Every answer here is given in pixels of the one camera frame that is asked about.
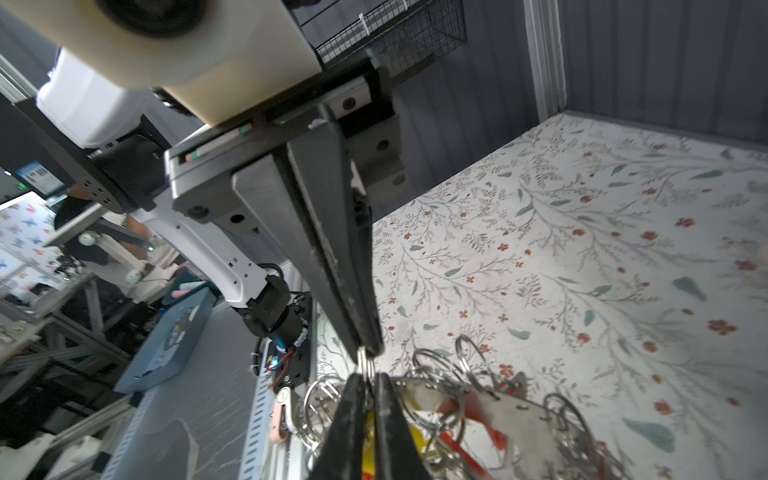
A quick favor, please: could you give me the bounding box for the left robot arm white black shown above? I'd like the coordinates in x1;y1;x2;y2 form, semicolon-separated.
10;52;400;358

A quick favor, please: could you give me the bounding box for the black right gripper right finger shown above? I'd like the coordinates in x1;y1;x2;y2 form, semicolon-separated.
374;373;431;480

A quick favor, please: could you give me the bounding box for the black wire basket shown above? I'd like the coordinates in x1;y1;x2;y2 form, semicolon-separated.
293;0;467;84

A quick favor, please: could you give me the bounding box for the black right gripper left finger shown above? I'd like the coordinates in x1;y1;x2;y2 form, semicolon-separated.
308;373;366;480

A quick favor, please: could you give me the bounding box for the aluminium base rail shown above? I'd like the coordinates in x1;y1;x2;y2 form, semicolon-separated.
239;263;313;480

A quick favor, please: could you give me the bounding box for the floral table mat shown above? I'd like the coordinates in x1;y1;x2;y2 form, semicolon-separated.
311;112;768;480

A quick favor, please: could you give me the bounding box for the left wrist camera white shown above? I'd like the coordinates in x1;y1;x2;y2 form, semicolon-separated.
1;1;322;125

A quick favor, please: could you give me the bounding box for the metal keyring with coloured keys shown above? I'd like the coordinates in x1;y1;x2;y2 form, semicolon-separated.
273;336;628;479

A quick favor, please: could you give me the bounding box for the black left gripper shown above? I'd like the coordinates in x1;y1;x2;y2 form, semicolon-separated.
165;52;405;357

